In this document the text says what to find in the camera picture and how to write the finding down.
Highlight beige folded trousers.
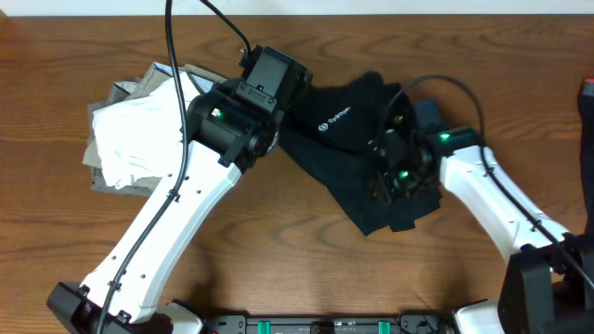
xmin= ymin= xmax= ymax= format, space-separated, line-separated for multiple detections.
xmin=82 ymin=61 xmax=232 ymax=197

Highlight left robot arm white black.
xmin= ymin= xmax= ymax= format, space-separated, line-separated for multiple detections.
xmin=47 ymin=56 xmax=312 ymax=333

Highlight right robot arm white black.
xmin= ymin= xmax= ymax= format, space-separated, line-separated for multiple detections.
xmin=373 ymin=127 xmax=593 ymax=333

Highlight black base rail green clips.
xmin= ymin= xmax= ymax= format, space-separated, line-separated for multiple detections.
xmin=201 ymin=313 xmax=457 ymax=334

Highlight black t-shirt with logo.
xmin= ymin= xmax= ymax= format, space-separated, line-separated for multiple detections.
xmin=279 ymin=71 xmax=442 ymax=236

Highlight dark object red tip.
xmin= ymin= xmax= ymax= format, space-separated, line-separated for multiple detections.
xmin=578 ymin=79 xmax=593 ymax=218

